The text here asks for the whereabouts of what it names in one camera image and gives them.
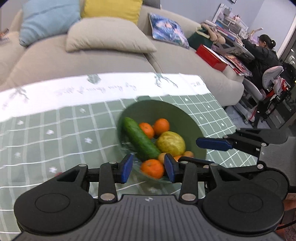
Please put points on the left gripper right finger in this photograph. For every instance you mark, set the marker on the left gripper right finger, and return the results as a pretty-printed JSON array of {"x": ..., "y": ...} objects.
[{"x": 190, "y": 171}]

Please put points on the green grid tablecloth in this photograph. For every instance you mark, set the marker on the green grid tablecloth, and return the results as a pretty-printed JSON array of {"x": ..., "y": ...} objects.
[{"x": 52, "y": 126}]

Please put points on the seated person in black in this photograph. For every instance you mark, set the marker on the seated person in black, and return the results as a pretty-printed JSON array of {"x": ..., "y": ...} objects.
[{"x": 264, "y": 58}]

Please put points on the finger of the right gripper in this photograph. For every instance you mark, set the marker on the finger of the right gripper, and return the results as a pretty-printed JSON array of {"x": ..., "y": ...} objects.
[{"x": 247, "y": 140}]

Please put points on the orange tangerine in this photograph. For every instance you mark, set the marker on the orange tangerine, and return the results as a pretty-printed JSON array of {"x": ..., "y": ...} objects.
[
  {"x": 153, "y": 168},
  {"x": 185, "y": 154},
  {"x": 160, "y": 126},
  {"x": 147, "y": 129}
]

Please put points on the beige cushion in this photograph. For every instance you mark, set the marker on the beige cushion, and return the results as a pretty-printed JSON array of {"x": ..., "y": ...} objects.
[{"x": 107, "y": 33}]

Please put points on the green cucumber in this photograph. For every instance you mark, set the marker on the green cucumber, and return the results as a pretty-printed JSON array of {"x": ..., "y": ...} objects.
[{"x": 143, "y": 147}]

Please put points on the dark green bag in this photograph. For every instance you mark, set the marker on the dark green bag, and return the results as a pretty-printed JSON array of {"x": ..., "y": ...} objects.
[{"x": 200, "y": 37}]

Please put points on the green colander bowl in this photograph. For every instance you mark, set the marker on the green colander bowl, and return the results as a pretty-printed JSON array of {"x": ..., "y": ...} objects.
[{"x": 148, "y": 111}]

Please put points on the yellow cushion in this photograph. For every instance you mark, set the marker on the yellow cushion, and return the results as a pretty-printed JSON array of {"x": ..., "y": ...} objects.
[{"x": 124, "y": 9}]

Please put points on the beige sofa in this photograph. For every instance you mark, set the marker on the beige sofa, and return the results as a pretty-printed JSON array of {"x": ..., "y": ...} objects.
[{"x": 47, "y": 59}]

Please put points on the red box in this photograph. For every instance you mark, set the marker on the red box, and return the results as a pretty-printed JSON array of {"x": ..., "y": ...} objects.
[{"x": 212, "y": 58}]

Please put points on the light blue cushion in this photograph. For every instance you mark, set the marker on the light blue cushion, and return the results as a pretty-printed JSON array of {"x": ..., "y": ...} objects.
[{"x": 44, "y": 19}]

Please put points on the white office chair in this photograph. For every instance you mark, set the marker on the white office chair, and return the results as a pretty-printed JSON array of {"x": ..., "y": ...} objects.
[{"x": 253, "y": 105}]

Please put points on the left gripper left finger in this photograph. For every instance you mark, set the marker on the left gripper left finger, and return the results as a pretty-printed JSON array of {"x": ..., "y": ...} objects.
[{"x": 106, "y": 176}]

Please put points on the blue patterned cushion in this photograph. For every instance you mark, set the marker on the blue patterned cushion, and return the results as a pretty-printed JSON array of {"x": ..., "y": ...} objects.
[{"x": 166, "y": 30}]

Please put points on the brown kiwi fruit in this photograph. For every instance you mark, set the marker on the brown kiwi fruit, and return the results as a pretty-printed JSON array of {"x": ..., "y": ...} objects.
[{"x": 161, "y": 157}]

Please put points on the tablet on sofa arm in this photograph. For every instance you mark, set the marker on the tablet on sofa arm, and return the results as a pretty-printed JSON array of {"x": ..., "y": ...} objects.
[{"x": 4, "y": 36}]

